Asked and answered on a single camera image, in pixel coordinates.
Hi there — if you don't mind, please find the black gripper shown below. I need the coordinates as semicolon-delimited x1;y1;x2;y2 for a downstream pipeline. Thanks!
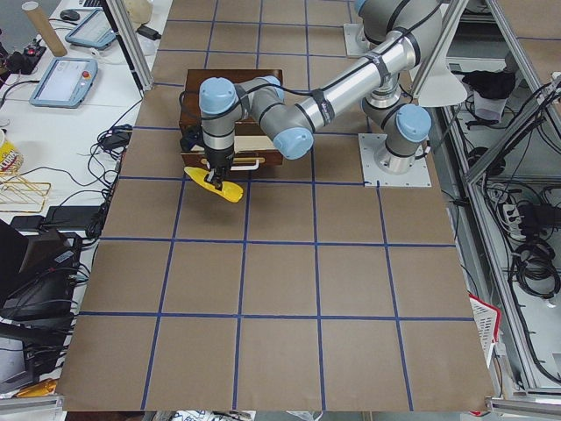
205;147;234;189

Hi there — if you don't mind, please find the yellow corn cob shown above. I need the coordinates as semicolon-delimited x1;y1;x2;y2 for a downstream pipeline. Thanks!
184;167;244;203

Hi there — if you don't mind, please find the wooden drawer with white handle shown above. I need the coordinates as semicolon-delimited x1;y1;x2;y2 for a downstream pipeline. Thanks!
180;119;283;171

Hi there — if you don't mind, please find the dark brown wooden drawer box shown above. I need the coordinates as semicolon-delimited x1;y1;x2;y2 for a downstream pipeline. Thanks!
179;68;283;134

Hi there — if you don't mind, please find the black power adapter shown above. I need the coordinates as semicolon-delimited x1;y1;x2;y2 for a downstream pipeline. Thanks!
137;25;161;40

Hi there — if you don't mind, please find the near blue teach pendant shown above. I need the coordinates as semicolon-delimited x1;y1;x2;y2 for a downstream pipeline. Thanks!
29;58;98;109

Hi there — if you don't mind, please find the blue teach pendant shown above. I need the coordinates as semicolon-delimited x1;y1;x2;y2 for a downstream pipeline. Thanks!
65;8;116;50
29;58;98;109

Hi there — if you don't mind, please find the far blue teach pendant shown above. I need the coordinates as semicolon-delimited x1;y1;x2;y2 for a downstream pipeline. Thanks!
65;8;116;50

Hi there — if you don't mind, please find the black equipment stack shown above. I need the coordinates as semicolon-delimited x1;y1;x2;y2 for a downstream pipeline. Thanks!
1;222;87;393

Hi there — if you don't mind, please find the yellow printed cup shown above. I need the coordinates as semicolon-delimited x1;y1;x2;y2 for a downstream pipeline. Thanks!
0;130;24;175

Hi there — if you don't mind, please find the cardboard tube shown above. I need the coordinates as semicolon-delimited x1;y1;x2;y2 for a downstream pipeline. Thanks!
21;1;67;57

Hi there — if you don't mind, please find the black computer mouse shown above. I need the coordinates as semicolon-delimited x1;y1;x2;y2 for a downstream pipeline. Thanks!
60;9;81;23

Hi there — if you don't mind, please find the black cloth on cup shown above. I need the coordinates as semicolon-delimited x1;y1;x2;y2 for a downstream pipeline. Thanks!
462;70;515;100

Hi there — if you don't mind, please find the white red plastic basket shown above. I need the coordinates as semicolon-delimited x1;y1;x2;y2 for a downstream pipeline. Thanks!
469;294;501;367

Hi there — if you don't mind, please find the aluminium frame post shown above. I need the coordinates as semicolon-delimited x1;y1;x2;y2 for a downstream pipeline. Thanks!
102;0;153;92

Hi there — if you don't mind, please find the gold wire rack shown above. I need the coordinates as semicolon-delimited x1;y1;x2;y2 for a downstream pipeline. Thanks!
0;171;52;213

